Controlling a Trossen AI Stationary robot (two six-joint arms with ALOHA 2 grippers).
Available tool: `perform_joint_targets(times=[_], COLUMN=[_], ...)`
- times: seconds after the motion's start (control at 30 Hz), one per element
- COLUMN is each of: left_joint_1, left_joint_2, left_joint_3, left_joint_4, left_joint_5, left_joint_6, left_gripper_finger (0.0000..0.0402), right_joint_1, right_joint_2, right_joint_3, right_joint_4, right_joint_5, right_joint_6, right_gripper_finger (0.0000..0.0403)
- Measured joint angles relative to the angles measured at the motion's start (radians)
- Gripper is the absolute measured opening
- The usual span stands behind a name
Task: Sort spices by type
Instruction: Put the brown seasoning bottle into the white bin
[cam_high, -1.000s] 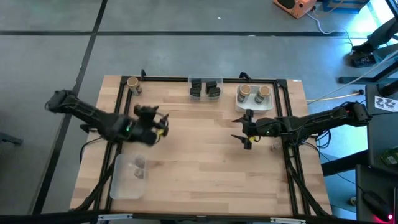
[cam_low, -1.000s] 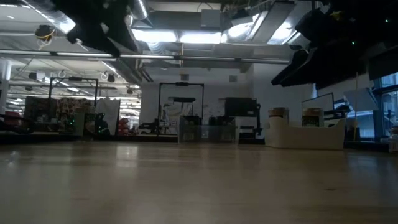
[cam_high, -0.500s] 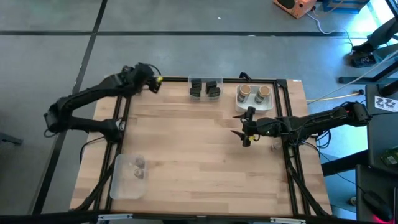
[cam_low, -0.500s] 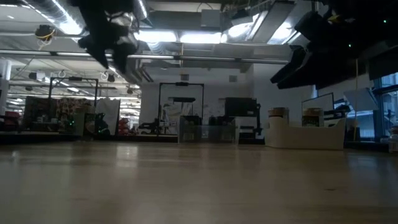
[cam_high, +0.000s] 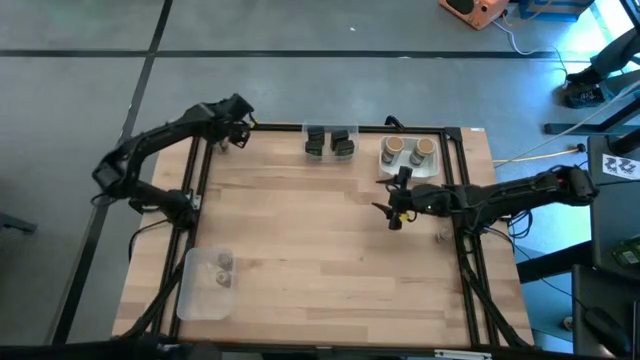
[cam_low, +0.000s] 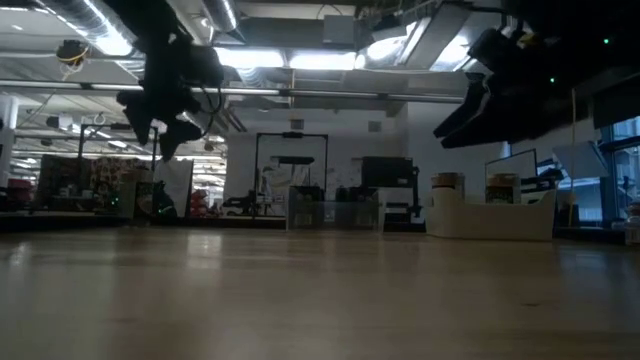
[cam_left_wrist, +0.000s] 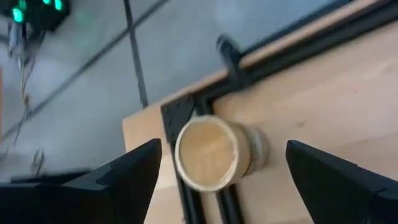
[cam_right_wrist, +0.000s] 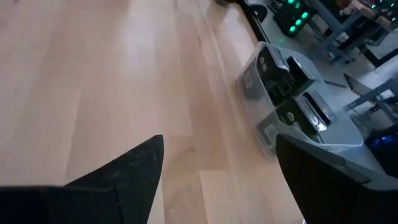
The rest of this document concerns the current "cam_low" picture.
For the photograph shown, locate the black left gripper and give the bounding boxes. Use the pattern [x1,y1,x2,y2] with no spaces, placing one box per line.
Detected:
[117,32,225,162]

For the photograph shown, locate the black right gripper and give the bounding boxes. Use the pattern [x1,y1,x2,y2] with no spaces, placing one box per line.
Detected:
[433,27,601,150]

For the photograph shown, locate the small glass spice jar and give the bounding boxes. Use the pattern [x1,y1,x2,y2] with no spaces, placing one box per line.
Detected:
[624,202,640,246]

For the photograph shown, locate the white board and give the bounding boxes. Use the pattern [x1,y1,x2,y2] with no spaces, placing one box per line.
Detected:
[154,158,195,219]

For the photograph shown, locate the white monitor screen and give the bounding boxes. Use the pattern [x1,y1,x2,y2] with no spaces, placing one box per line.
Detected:
[484,148,539,191]

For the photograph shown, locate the patterned panel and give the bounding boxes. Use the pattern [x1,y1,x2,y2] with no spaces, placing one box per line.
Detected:
[39,154,151,211]

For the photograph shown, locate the red background items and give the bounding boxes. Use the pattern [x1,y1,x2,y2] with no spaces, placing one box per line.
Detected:
[191,188,211,221]

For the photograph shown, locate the white plastic tray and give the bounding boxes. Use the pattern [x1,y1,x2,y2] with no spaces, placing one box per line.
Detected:
[425,187,558,242]

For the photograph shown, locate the black cabinet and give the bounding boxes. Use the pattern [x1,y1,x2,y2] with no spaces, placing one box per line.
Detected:
[360,156,420,221]

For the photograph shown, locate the white slanted panel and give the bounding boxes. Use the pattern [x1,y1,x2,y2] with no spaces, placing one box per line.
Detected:
[552,141,609,181]

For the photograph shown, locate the ceiling light panel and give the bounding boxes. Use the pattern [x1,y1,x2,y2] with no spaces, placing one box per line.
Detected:
[288,49,359,71]
[213,47,286,70]

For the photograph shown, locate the silver ceiling pipe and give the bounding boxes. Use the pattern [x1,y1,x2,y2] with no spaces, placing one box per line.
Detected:
[0,79,466,105]

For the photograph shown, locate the grey ceiling box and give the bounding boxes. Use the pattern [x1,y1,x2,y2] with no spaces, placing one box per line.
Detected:
[322,14,357,45]

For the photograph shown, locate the small clear plastic bin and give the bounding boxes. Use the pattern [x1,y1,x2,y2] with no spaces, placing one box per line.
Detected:
[286,185,385,232]

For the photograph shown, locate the black stand frame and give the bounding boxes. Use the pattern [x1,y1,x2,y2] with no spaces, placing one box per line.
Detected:
[78,123,160,187]
[254,132,330,219]

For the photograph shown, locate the black aluminium table frame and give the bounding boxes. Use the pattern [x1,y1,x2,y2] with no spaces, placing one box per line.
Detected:
[0,212,289,232]

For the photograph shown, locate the round silver duct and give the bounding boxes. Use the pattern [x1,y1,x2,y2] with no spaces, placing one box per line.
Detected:
[202,0,239,32]

